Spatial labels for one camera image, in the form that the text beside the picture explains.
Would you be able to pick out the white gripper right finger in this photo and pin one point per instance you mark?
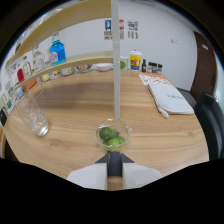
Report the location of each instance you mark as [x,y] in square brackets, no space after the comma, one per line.
[140,174]

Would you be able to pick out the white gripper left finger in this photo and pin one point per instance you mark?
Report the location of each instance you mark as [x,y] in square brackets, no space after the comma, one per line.
[90,175]

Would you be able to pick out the glass bowl of limes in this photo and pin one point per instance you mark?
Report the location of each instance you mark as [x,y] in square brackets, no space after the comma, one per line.
[106,133]

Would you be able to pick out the green label cup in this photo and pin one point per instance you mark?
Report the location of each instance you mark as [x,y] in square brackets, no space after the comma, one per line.
[124,64]

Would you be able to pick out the clear glass tumbler with ice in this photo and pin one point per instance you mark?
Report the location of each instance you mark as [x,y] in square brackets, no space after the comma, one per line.
[33,116]

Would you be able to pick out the black office chair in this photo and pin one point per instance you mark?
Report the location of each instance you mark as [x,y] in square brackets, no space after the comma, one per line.
[211,126]

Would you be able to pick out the orange printed paper sheet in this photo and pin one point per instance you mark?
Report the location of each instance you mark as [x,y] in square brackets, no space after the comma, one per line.
[151,78]

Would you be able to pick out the black kettle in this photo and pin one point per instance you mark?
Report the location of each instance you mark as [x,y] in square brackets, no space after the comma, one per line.
[3,117]

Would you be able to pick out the small spice jar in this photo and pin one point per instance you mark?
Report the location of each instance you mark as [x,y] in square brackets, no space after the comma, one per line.
[159,69]
[152,68]

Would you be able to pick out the white bowl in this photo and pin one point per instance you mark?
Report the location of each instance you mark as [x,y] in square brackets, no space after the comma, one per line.
[103,67]
[84,68]

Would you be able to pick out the dark sauce bottle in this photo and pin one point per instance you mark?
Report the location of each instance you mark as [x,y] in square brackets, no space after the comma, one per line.
[144,66]

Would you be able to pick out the small blue and white bottle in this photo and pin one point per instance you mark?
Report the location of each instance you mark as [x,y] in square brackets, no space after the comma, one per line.
[20,92]

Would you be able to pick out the orange basket with fruit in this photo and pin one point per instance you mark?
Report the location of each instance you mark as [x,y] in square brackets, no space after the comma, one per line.
[30,84]

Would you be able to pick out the clear bottle with orange cap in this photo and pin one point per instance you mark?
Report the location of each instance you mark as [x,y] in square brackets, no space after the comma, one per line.
[27,69]

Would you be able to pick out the brown wooden door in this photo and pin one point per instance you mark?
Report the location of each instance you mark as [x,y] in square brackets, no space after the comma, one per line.
[204,66]

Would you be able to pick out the two-tier wooden shelf rack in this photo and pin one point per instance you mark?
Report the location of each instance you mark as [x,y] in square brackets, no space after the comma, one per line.
[83,13]

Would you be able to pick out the white wall switch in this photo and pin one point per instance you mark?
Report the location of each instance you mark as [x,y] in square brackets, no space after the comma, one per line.
[172,40]

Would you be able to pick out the grey printed wall sheet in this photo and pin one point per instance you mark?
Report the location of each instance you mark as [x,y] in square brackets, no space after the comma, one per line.
[133,35]
[107,35]
[122,35]

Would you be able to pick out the multicoloured wall poster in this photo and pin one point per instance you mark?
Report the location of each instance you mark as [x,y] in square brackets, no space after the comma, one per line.
[133,25]

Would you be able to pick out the red wall poster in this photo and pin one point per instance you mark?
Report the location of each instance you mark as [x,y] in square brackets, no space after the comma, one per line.
[122,24]

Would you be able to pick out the blue wall poster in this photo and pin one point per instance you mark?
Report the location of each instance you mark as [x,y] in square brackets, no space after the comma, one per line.
[108,24]

